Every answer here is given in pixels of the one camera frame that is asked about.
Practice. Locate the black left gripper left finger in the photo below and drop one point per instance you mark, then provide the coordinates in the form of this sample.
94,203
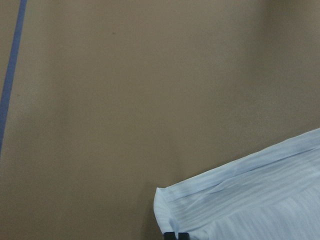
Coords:
169,236

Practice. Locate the light blue striped shirt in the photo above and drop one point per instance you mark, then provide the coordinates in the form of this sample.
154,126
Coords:
273,194

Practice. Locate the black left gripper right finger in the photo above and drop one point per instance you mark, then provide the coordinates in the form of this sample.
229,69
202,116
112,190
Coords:
183,236

